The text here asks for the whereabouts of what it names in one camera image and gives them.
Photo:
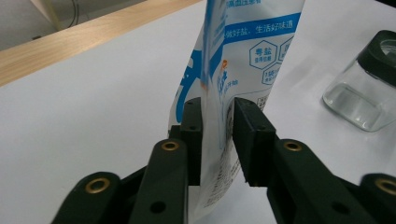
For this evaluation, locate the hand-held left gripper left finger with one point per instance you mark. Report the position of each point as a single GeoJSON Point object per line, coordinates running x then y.
{"type": "Point", "coordinates": [191, 133]}

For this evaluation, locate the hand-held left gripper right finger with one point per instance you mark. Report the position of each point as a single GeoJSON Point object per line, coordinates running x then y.
{"type": "Point", "coordinates": [252, 140]}

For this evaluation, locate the white and blue salt pouch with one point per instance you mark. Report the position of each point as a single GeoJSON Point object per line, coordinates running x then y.
{"type": "Point", "coordinates": [246, 46]}

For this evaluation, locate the glass jar with black lid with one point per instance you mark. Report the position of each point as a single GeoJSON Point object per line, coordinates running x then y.
{"type": "Point", "coordinates": [364, 90]}

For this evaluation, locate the light wooden frame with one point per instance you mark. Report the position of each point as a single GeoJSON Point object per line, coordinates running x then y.
{"type": "Point", "coordinates": [46, 12]}

